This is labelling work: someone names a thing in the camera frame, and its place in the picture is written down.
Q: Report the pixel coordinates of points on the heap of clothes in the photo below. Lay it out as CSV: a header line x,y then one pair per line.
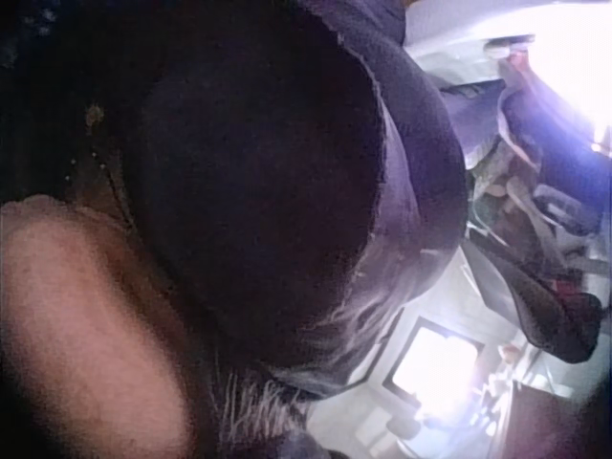
x,y
535,229

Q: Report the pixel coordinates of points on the white window frame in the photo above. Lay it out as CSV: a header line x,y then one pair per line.
x,y
430,363

